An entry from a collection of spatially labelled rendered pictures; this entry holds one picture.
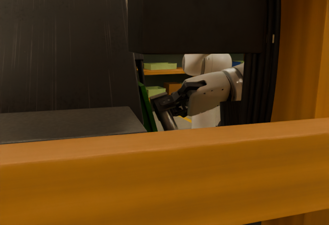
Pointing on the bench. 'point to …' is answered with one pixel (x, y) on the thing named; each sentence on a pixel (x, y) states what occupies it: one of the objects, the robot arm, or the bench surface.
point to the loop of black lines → (259, 70)
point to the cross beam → (169, 176)
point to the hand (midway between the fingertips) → (164, 108)
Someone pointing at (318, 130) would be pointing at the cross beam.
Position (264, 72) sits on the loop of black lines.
